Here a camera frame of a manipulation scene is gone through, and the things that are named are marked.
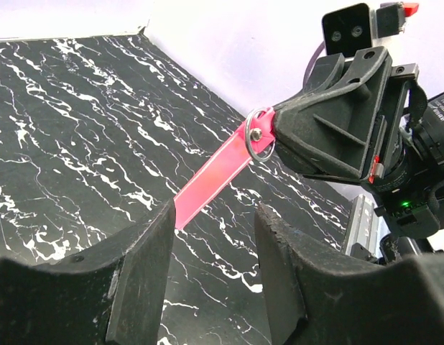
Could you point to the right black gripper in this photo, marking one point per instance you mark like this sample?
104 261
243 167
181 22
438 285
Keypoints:
332 129

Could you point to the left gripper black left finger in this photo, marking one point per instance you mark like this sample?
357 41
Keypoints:
110 293

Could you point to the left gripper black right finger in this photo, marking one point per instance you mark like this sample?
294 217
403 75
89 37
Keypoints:
316 295

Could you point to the pink strap keyring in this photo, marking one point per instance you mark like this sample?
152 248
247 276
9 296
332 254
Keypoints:
253 140

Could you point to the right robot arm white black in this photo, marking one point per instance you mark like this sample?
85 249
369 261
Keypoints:
411 218

